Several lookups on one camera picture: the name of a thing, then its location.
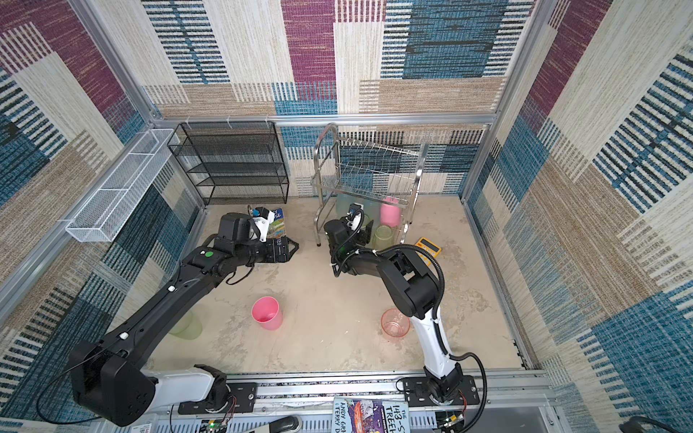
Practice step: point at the teal cup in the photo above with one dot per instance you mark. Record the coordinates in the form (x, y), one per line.
(343, 203)

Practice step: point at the silver metal dish rack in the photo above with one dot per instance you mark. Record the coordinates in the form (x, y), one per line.
(365, 170)

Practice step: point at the white wire wall basket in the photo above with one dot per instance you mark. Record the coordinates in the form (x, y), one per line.
(103, 216)

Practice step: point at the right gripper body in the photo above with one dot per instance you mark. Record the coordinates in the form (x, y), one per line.
(362, 237)

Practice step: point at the blue treehouse book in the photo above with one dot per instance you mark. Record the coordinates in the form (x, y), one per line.
(277, 228)

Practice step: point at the yellow calculator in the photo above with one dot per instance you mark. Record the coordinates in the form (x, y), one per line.
(427, 245)

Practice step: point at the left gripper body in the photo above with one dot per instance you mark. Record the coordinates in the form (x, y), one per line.
(266, 253)

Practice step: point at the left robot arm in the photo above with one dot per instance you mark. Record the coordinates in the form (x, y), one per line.
(108, 378)

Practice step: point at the black mesh shelf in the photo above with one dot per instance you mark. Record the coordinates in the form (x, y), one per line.
(232, 162)

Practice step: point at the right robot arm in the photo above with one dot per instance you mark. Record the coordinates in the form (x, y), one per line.
(416, 285)

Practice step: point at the purple treehouse book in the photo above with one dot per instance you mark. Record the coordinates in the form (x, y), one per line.
(370, 416)

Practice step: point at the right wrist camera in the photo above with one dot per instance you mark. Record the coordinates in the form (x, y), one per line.
(355, 216)

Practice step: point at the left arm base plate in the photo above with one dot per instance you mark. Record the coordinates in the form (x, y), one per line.
(241, 398)

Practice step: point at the pink cup front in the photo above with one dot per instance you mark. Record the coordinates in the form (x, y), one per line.
(266, 312)

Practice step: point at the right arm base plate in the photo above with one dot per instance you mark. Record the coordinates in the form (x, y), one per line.
(423, 391)

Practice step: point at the frosted green cup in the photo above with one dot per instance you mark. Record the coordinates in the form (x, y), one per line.
(189, 327)

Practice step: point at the clear pink cup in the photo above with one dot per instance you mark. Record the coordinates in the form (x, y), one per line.
(395, 324)

